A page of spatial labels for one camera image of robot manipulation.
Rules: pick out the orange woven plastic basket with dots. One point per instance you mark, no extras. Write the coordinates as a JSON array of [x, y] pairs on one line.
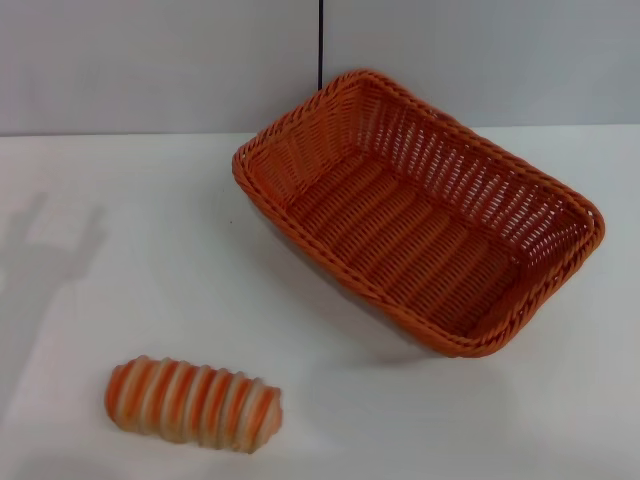
[[400, 240]]

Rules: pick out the orange white striped bread roll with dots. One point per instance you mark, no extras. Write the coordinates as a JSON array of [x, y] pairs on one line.
[[190, 405]]

